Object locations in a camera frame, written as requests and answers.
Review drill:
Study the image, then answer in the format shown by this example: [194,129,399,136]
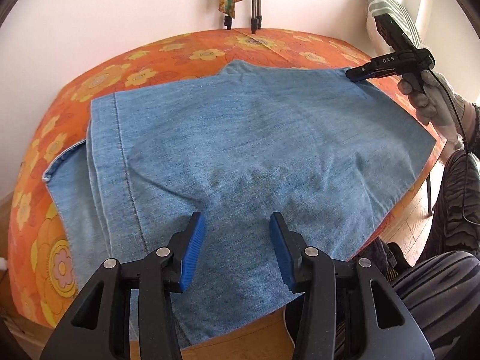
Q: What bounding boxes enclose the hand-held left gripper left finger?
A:
[39,212,206,360]

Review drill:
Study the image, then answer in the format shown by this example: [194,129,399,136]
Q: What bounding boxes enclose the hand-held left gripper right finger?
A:
[270,212,436,360]

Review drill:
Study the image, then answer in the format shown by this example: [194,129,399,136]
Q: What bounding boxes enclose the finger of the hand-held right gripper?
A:
[354,69,399,82]
[345,57,398,79]

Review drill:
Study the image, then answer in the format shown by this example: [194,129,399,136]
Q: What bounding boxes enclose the light blue denim pants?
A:
[43,60,436,347]

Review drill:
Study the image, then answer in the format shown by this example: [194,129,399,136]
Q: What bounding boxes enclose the person's right forearm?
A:
[459,99,480,151]

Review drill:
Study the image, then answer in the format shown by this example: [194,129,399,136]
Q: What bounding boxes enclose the person's right hand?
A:
[397,70,466,143]

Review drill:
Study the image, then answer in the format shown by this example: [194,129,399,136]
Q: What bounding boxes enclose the green white leaf cushion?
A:
[364,0,422,51]

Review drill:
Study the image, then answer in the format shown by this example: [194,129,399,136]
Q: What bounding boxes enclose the grey folded tripod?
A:
[224,0,263,34]

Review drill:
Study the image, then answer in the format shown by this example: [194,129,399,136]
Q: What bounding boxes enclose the orange floral cloth cover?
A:
[7,28,447,331]

